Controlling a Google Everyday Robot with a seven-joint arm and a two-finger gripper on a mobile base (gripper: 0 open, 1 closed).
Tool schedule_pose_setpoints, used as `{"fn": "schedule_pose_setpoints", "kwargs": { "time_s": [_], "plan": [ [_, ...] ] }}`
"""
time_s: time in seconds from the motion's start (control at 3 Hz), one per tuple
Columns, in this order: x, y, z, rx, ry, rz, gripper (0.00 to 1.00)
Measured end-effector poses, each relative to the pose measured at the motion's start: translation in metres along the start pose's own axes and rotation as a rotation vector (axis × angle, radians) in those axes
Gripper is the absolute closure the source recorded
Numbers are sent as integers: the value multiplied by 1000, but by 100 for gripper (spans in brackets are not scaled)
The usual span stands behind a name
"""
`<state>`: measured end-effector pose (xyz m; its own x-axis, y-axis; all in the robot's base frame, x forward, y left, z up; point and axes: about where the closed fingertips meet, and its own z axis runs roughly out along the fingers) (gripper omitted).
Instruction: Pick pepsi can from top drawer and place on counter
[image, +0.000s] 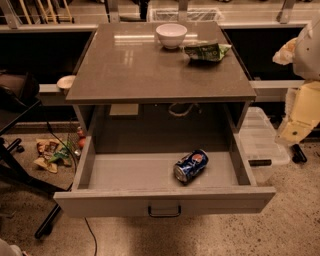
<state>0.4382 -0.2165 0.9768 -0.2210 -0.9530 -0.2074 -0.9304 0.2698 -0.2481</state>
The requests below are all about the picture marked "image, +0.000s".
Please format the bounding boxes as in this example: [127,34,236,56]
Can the grey cabinet with countertop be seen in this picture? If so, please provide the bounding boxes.
[67,23,255,153]

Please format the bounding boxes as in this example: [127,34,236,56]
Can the black drawer handle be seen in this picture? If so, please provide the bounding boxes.
[147,205,182,218]

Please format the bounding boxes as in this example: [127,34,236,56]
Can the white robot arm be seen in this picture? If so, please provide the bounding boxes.
[272,13,320,145]

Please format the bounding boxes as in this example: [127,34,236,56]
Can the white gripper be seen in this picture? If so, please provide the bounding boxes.
[272,38,320,145]

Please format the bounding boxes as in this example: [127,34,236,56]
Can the blue pepsi can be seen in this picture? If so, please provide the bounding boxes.
[173,149,209,183]

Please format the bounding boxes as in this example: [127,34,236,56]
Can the snack bags on floor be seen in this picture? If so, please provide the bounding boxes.
[34,139,72,173]

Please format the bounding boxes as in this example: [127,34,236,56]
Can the white ceramic bowl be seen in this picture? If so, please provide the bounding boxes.
[156,23,187,49]

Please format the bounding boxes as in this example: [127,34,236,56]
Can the green chip bag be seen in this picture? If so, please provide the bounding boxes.
[183,43,232,62]

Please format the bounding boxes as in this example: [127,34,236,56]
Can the clear plastic storage bin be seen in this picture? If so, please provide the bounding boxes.
[239,107,290,183]

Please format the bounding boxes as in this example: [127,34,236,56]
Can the black floor cable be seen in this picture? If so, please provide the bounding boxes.
[43,116,98,256]

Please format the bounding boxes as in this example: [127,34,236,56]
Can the open grey top drawer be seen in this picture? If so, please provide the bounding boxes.
[54,126,275,217]

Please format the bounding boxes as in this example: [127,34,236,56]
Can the black office chair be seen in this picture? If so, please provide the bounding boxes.
[0,69,68,240]

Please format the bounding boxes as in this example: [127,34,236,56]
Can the wire basket in background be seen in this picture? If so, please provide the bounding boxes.
[147,8,224,22]

